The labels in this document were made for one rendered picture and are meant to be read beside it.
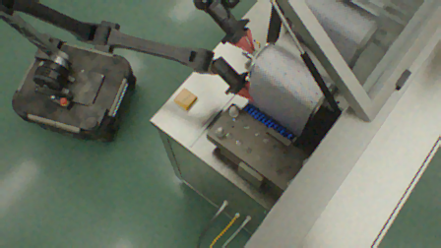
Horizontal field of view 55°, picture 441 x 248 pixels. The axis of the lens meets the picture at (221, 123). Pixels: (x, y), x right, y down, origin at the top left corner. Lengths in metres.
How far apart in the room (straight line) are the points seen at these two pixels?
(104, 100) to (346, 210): 1.79
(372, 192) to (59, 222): 1.97
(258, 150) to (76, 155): 1.49
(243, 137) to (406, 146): 0.60
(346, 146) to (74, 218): 2.01
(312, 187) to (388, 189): 0.32
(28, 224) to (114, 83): 0.96
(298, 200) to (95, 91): 1.91
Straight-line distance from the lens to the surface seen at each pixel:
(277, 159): 1.54
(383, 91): 0.97
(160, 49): 1.53
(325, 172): 0.89
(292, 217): 0.85
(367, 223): 1.11
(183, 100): 1.74
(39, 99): 2.72
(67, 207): 2.70
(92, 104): 2.55
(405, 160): 1.19
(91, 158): 2.73
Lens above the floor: 2.49
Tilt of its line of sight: 68 degrees down
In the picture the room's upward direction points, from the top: 1 degrees counter-clockwise
